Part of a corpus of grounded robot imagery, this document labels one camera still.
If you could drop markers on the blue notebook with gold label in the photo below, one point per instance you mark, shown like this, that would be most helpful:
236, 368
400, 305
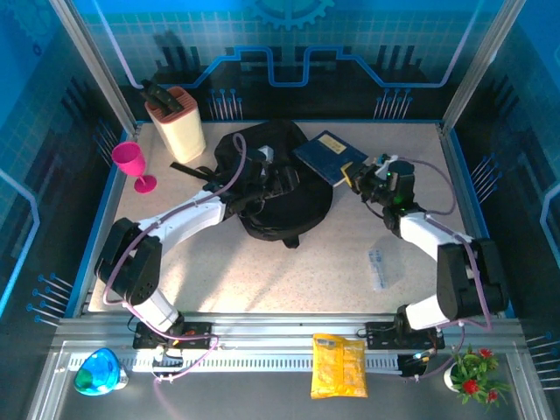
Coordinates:
324, 157

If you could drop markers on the black backpack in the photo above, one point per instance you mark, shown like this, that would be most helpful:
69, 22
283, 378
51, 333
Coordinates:
280, 219

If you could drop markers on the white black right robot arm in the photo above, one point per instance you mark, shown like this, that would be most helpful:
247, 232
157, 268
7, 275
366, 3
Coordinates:
431, 234

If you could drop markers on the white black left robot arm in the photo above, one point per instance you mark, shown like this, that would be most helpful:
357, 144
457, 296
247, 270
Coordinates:
188, 219

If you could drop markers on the clear plastic bag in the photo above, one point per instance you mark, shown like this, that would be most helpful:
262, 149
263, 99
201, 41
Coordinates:
380, 269

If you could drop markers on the yellow snack bag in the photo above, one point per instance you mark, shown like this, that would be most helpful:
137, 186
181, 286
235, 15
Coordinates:
339, 367

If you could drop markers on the cream and orange knife block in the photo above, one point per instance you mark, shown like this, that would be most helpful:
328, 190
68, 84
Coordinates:
184, 131

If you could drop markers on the pink plastic goblet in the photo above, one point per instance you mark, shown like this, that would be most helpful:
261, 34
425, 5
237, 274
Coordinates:
128, 159

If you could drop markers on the potted plant with red flowers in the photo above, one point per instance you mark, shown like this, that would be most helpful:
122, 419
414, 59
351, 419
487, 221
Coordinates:
474, 376

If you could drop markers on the blue glass ornament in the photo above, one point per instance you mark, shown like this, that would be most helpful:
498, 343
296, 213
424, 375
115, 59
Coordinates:
96, 372

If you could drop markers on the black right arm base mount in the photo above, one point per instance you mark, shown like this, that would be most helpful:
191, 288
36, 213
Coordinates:
380, 334

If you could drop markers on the aluminium front rail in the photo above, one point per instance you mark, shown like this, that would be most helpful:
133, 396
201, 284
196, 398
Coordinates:
280, 326

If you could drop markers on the aluminium frame post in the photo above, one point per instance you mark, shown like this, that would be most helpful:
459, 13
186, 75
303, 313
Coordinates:
97, 65
481, 65

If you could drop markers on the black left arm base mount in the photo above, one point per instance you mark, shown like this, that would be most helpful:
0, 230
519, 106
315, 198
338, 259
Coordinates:
197, 337

